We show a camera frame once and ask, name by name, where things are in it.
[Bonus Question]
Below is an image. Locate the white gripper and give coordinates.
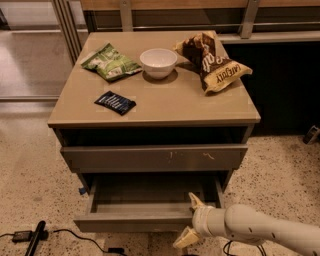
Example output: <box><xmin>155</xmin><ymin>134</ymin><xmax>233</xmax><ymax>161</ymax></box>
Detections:
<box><xmin>173</xmin><ymin>192</ymin><xmax>227</xmax><ymax>249</ymax></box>

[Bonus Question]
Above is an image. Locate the grey drawer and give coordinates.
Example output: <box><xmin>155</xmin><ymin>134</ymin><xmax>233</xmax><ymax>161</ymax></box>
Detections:
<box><xmin>61</xmin><ymin>144</ymin><xmax>248</xmax><ymax>173</ymax></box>
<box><xmin>74</xmin><ymin>172</ymin><xmax>223</xmax><ymax>233</ymax></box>

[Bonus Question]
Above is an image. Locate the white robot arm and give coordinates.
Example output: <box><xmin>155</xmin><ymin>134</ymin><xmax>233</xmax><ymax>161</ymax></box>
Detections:
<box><xmin>173</xmin><ymin>192</ymin><xmax>320</xmax><ymax>256</ymax></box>

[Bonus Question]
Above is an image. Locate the grey top drawer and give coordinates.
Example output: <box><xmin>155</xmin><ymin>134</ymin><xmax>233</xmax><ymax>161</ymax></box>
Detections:
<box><xmin>61</xmin><ymin>144</ymin><xmax>248</xmax><ymax>173</ymax></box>

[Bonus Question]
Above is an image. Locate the grey drawer cabinet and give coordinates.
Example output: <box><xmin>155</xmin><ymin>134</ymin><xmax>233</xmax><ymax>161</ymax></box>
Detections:
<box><xmin>47</xmin><ymin>30</ymin><xmax>262</xmax><ymax>231</ymax></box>

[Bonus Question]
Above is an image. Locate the black snack packet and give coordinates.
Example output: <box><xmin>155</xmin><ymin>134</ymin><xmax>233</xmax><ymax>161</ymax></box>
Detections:
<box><xmin>95</xmin><ymin>91</ymin><xmax>136</xmax><ymax>116</ymax></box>

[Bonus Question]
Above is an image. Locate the dark object at right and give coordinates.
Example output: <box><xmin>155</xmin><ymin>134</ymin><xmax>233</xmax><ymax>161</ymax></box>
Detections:
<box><xmin>303</xmin><ymin>125</ymin><xmax>320</xmax><ymax>145</ymax></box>

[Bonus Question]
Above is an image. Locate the black stick device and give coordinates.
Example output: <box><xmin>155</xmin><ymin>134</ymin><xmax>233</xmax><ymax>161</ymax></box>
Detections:
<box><xmin>24</xmin><ymin>221</ymin><xmax>49</xmax><ymax>256</ymax></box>

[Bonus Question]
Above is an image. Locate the white bowl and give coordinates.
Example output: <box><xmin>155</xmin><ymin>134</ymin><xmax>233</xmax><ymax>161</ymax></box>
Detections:
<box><xmin>140</xmin><ymin>48</ymin><xmax>177</xmax><ymax>79</ymax></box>

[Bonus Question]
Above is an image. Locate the brown yellow chip bag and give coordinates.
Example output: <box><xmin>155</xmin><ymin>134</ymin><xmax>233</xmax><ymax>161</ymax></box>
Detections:
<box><xmin>174</xmin><ymin>31</ymin><xmax>252</xmax><ymax>95</ymax></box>

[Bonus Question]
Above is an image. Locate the black power adapter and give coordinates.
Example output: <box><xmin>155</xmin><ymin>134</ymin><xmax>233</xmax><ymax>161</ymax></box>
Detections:
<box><xmin>12</xmin><ymin>231</ymin><xmax>32</xmax><ymax>243</ymax></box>

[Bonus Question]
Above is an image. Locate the green chip bag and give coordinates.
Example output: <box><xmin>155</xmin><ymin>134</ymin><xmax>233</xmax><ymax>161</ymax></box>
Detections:
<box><xmin>80</xmin><ymin>42</ymin><xmax>142</xmax><ymax>82</ymax></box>

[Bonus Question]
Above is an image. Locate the metal railing shelf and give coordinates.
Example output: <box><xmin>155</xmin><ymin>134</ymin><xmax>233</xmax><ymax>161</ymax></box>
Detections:
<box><xmin>49</xmin><ymin>0</ymin><xmax>320</xmax><ymax>61</ymax></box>

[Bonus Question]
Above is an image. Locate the black looped cable right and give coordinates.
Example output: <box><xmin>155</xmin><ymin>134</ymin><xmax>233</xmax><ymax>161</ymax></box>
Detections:
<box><xmin>222</xmin><ymin>239</ymin><xmax>268</xmax><ymax>256</ymax></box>

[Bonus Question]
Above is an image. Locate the black floor cable left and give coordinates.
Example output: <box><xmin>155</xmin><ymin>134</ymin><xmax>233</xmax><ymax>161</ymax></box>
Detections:
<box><xmin>47</xmin><ymin>228</ymin><xmax>128</xmax><ymax>256</ymax></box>

